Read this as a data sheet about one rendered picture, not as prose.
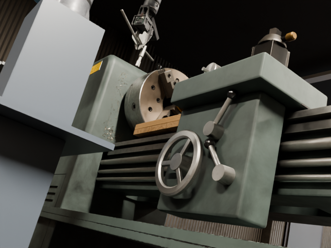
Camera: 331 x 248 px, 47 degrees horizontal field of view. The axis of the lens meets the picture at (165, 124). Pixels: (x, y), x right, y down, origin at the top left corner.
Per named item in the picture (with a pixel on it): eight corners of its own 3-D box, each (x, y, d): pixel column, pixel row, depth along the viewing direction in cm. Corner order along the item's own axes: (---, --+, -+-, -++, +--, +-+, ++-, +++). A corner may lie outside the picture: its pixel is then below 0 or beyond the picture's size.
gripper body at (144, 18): (130, 25, 177) (137, 4, 181) (138, 36, 184) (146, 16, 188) (143, 24, 173) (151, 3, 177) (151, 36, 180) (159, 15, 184)
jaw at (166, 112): (168, 115, 158) (152, 136, 152) (160, 107, 156) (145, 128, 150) (183, 111, 149) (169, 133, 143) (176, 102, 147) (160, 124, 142)
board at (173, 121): (132, 135, 133) (136, 124, 134) (207, 167, 151) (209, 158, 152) (184, 124, 109) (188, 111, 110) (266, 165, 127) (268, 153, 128)
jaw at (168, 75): (161, 100, 157) (152, 73, 156) (170, 97, 160) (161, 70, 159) (177, 95, 148) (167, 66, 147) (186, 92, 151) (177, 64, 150)
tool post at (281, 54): (246, 77, 106) (252, 46, 109) (263, 88, 109) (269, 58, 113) (267, 71, 100) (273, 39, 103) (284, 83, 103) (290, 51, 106)
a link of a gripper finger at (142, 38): (132, 44, 174) (138, 27, 177) (139, 51, 178) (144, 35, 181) (138, 43, 172) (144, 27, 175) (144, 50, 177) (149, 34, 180)
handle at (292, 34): (277, 42, 104) (279, 34, 105) (282, 46, 105) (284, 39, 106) (291, 36, 100) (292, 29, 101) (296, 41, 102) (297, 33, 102)
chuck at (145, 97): (116, 122, 150) (144, 58, 162) (175, 156, 165) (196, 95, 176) (128, 119, 143) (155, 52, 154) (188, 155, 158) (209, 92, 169)
